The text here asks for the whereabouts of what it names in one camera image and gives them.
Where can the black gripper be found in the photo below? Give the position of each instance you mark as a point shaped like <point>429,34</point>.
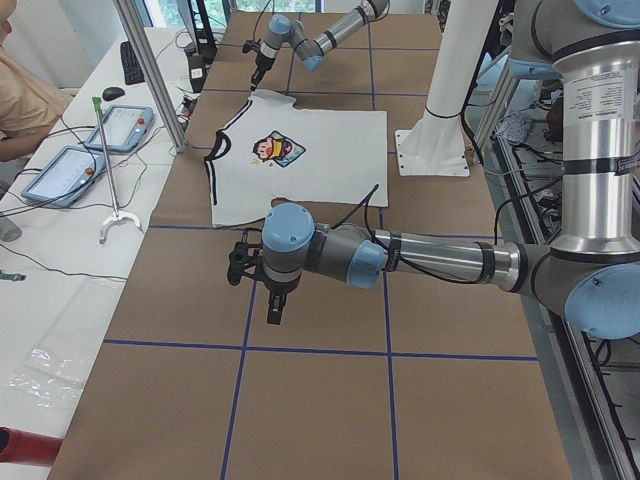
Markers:
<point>278,288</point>
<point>261,64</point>

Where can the grey cartoon print t-shirt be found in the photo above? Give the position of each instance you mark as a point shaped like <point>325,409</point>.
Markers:
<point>272,150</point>

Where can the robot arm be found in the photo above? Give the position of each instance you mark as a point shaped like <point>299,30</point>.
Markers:
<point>590,273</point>
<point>311,52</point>

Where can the black keyboard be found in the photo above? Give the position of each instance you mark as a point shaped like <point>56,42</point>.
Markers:
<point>132,70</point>

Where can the far blue teach pendant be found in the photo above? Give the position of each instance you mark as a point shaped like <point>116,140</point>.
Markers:
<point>125,126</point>

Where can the blue teach pendant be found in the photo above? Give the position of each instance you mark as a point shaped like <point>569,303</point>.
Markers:
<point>65,178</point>
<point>125,126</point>

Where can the black computer mouse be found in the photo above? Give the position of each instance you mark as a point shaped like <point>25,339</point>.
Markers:
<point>112,93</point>

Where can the metal reacher grabber tool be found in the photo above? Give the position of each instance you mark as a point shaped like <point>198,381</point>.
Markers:
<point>118,216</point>

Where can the near blue teach pendant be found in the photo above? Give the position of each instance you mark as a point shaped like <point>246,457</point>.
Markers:
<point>65,178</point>

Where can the person in beige shirt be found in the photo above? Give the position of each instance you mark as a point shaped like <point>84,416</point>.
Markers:
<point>30,106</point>

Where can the clear plastic bag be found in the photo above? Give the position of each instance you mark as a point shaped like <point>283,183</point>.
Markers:
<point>49,379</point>

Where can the red object at edge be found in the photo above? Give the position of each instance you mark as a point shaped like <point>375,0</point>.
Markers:
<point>28,448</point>

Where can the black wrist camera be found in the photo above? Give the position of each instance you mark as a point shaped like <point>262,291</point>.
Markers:
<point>244,259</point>
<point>251,46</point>

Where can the aluminium frame post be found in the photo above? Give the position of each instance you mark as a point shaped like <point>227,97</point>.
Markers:
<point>135,32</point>

